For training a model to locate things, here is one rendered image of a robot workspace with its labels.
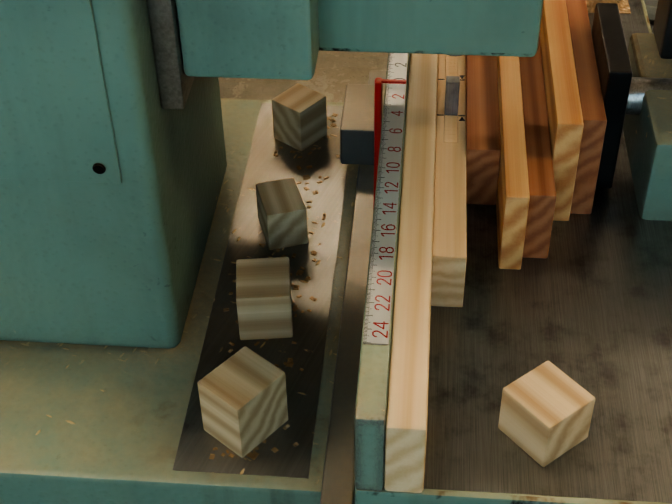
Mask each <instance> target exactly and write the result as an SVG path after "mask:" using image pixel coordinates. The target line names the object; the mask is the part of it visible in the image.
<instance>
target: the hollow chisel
mask: <svg viewBox="0 0 672 504"><path fill-rule="evenodd" d="M459 88H460V76H446V89H445V107H444V119H445V115H452V116H457V118H458V103H459Z"/></svg>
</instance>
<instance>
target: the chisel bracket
mask: <svg viewBox="0 0 672 504"><path fill-rule="evenodd" d="M542 8H543V0H318V20H319V51H351V52H384V53H416V54H446V55H449V56H462V55H481V56H514V57H533V56H535V54H536V53H537V51H538V42H539V34H540V25H541V16H542Z"/></svg>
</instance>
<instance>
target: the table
mask: <svg viewBox="0 0 672 504"><path fill-rule="evenodd" d="M628 2H629V6H630V11H631V14H622V13H620V18H621V22H622V27H623V32H624V36H625V41H626V45H627V50H628V46H629V40H630V37H631V35H632V34H633V33H652V29H651V25H650V21H649V17H648V14H647V10H646V6H645V2H644V0H628ZM546 361H550V362H551V363H552V364H554V365H555V366H556V367H557V368H559V369H560V370H561V371H563V372H564V373H565V374H566V375H568V376H569V377H570V378H571V379H573V380H574V381H575V382H576V383H578V384H579V385H580V386H581V387H583V388H584V389H585V390H586V391H588V392H589V393H590V394H591V395H593V396H594V397H595V404H594V409H593V413H592V418H591V423H590V428H589V433H588V437H587V438H586V439H585V440H583V441H582V442H580V443H579V444H577V445H576V446H574V447H573V448H571V449H570V450H568V451H567V452H565V453H564V454H563V455H561V456H560V457H558V458H557V459H555V460H554V461H552V462H551V463H549V464H548V465H546V466H545V467H542V466H541V465H540V464H539V463H537V462H536V461H535V460H534V459H533V458H532V457H531V456H529V455H528V454H527V453H526V452H525V451H524V450H523V449H521V448H520V447H519V446H518V445H517V444H516V443H515V442H514V441H512V440H511V439H510V438H509V437H508V436H507V435H506V434H504V433H503V432H502V431H501V430H500V429H499V428H498V424H499V415H500V407H501V399H502V391H503V388H504V387H506V386H507V385H509V384H511V383H512V382H514V381H515V380H517V379H519V378H520V377H522V376H523V375H525V374H527V373H528V372H530V371H532V370H533V369H535V368H536V367H538V366H540V365H541V364H543V363H544V362H546ZM355 504H672V221H662V220H645V219H642V218H641V217H640V216H639V210H638V205H637V200H636V195H635V190H634V184H633V179H632V174H631V169H630V164H629V158H628V153H627V148H626V143H625V137H624V132H623V130H622V136H621V141H620V147H619V152H618V158H617V163H616V169H615V174H614V180H613V185H612V187H611V188H596V189H595V195H594V201H593V207H592V212H591V214H571V213H570V218H569V221H554V220H553V224H552V231H551V238H550V245H549V252H548V257H547V258H546V259H544V258H522V265H521V269H520V270H517V269H500V268H499V267H498V242H497V216H496V204H495V205H481V204H467V262H466V274H465V287H464V299H463V307H442V306H431V316H430V350H429V384H428V419H427V441H426V458H425V475H424V490H423V491H422V493H411V492H394V491H386V490H385V488H383V490H381V491H377V490H360V489H356V487H355Z"/></svg>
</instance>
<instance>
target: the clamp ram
mask: <svg viewBox="0 0 672 504"><path fill-rule="evenodd" d="M592 38H593V44H594V50H595V55H596V61H597V67H598V72H599V78H600V84H601V90H602V95H603V101H604V107H605V112H606V118H607V124H606V130H605V136H604V142H603V148H602V154H601V160H600V165H599V171H598V177H597V183H596V188H611V187H612V185H613V180H614V174H615V169H616V163H617V158H618V152H619V147H620V141H621V136H622V130H623V125H624V119H625V114H627V115H639V114H640V112H641V108H642V103H643V97H644V94H645V92H646V91H648V90H672V78H650V77H632V75H633V73H632V68H631V64H630V59H629V54H628V50H627V45H626V41H625V36H624V32H623V27H622V22H621V18H620V13H619V9H618V5H617V4H616V3H597V4H596V6H595V12H594V19H593V25H592Z"/></svg>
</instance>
